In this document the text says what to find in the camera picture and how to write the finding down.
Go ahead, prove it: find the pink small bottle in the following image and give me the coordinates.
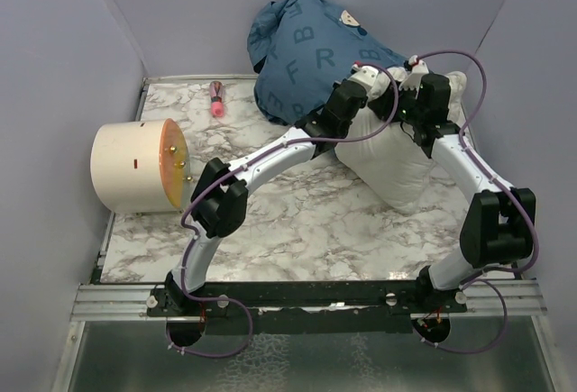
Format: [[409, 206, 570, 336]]
[[209, 81, 224, 117]]

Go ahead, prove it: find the aluminium frame rail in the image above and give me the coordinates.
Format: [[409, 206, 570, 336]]
[[70, 284, 164, 322]]

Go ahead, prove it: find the white pillow with red logo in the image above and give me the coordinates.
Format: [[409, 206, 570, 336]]
[[335, 71, 467, 214]]

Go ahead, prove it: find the cream cylinder with orange lid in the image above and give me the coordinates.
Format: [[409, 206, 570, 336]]
[[90, 118, 191, 214]]

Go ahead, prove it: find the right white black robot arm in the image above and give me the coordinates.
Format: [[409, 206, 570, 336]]
[[395, 73, 536, 308]]

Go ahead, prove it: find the blue lettered pillowcase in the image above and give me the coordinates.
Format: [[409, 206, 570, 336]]
[[247, 0, 405, 125]]

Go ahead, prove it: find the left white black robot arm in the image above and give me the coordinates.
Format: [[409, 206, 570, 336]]
[[165, 77, 371, 310]]

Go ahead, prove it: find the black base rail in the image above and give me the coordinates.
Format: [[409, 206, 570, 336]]
[[147, 280, 466, 335]]

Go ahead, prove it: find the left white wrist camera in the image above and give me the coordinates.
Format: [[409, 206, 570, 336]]
[[348, 62, 391, 101]]

